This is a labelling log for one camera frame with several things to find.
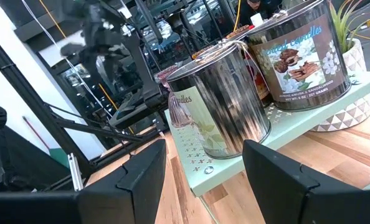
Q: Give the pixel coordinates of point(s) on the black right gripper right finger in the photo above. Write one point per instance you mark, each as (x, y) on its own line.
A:
(275, 193)

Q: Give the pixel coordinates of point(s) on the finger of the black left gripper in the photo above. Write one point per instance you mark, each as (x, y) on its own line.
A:
(74, 49)

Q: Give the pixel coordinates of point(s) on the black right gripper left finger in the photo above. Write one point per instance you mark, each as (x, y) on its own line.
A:
(135, 193)

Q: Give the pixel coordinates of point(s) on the pink glass candle holder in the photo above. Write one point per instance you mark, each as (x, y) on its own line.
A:
(178, 109)

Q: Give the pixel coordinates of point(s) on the candle tin pale label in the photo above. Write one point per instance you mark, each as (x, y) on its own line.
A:
(222, 105)

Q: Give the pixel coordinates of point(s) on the amber glass candle holder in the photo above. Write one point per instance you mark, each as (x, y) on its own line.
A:
(238, 31)
(202, 52)

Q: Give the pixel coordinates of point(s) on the candle tin red heart label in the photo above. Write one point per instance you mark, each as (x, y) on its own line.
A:
(260, 84)

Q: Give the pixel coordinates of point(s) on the candle tin brown label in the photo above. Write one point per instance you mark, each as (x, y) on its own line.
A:
(300, 62)

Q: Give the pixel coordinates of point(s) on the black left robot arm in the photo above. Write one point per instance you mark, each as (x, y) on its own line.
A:
(135, 102)

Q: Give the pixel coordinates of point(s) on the silver aluminium extrusion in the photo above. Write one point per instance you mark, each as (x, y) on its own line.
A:
(76, 172)

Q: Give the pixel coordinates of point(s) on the white geometric plant pot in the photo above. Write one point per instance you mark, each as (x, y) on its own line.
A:
(350, 112)

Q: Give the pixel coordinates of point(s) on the person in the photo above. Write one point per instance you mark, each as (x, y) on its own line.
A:
(256, 9)

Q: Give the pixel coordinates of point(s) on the spiky artificial air plant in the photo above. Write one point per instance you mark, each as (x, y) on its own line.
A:
(344, 25)

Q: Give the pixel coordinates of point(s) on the black aluminium table frame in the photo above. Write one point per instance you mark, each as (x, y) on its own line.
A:
(32, 99)

